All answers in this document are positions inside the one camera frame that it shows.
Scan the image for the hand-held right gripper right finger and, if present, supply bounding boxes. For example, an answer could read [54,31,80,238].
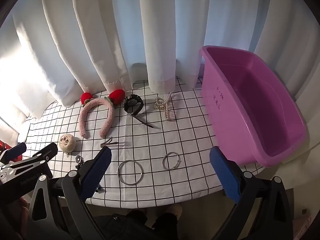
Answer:
[209,146,293,240]

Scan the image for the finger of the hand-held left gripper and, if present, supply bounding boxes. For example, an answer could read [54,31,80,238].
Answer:
[24,142,58,166]
[0,142,27,164]

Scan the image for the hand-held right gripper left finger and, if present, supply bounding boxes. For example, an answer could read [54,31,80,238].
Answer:
[27,146,112,240]

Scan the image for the pink strawberry plush headband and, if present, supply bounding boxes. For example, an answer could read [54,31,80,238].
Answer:
[79,89,125,139]

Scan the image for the purple plastic basin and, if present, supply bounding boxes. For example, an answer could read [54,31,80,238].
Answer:
[199,45,308,168]

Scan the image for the pearl hair claw clip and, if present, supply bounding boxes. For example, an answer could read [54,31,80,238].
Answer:
[154,92,177,122]

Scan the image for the red object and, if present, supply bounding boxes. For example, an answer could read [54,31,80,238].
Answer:
[0,140,13,161]

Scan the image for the large silver bangle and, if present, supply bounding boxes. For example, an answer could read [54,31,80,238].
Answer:
[117,160,144,186]

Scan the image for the thin metal hair clip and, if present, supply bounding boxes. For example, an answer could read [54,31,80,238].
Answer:
[100,137,128,147]

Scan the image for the white black grid tablecloth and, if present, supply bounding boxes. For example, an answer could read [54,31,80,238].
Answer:
[24,76,265,209]

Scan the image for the beige slipper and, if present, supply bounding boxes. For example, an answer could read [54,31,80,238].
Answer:
[165,203,183,218]

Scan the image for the small silver bangle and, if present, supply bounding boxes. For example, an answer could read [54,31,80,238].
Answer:
[162,152,180,171]

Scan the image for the person's dark pants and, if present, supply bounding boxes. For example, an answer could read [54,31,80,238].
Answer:
[95,210,178,240]

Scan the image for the black wrist watch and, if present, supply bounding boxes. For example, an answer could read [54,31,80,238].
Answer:
[123,94,161,130]

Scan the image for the white curtain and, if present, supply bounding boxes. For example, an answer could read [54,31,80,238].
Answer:
[0,0,320,108]

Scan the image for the beige plush ball keychain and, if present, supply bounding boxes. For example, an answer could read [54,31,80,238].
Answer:
[58,133,76,158]

